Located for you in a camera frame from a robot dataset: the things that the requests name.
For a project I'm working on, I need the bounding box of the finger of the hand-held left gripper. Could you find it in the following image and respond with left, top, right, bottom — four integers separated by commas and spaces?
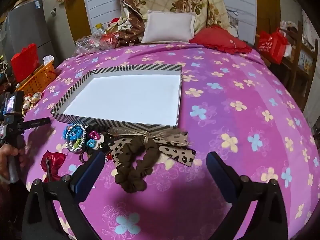
21, 117, 52, 131

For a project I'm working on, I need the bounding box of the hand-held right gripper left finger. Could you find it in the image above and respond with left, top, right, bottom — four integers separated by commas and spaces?
22, 151, 105, 240

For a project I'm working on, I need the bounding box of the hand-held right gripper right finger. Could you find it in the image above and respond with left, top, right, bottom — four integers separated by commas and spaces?
206, 152, 292, 240

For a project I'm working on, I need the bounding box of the red bow hair clip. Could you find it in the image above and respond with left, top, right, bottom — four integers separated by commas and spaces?
41, 151, 67, 183

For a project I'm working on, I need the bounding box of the silver braided hair tie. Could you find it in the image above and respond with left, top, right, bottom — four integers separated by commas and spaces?
65, 123, 88, 153

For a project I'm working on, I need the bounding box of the blue flower bead bracelet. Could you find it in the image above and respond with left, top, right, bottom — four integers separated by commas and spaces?
62, 126, 87, 147

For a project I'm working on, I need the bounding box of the colourful heart hair tie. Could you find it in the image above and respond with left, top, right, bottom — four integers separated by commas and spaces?
85, 131, 105, 151

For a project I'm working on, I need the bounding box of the black scrunchie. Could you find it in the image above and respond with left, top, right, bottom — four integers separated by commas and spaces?
85, 126, 112, 155

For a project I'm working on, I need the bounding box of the brown scrunchie with leopard bow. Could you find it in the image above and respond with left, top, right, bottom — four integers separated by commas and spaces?
107, 126, 197, 193

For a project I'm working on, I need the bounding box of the striped shallow cardboard box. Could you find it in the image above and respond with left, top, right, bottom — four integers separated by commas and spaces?
51, 64, 183, 128

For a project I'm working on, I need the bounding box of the person's left hand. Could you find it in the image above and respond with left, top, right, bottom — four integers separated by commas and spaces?
0, 144, 27, 182

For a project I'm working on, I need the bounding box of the orange plastic basket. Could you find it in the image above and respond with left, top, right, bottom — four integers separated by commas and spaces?
16, 61, 57, 97

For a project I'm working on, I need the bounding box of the purple floral blanket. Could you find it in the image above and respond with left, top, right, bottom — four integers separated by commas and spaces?
21, 41, 320, 240

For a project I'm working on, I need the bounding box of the red paper bag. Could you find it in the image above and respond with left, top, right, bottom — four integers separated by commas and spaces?
10, 44, 40, 82

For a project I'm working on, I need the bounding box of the clear plastic bag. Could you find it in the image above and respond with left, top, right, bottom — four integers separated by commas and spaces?
74, 29, 108, 55

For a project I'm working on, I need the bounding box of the grey refrigerator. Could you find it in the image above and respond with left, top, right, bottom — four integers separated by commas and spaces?
5, 0, 59, 80

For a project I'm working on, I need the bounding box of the red gift package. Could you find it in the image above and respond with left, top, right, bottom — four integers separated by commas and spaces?
100, 32, 121, 48

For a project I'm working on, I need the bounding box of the red and white doll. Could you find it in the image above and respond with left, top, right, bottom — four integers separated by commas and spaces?
109, 17, 128, 32

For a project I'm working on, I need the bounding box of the white wood-framed headboard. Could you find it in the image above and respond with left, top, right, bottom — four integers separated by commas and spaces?
65, 0, 281, 49

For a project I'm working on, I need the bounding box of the red ruffled cushion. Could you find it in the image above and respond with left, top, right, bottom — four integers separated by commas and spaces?
189, 26, 253, 55

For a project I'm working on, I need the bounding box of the wooden shelf rack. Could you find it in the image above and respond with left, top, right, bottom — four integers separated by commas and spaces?
280, 21, 319, 110

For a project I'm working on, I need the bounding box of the red shopping bag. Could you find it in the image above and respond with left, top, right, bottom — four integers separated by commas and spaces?
257, 29, 288, 65

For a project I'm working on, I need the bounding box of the white pillow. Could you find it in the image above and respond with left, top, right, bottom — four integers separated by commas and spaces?
141, 10, 196, 43

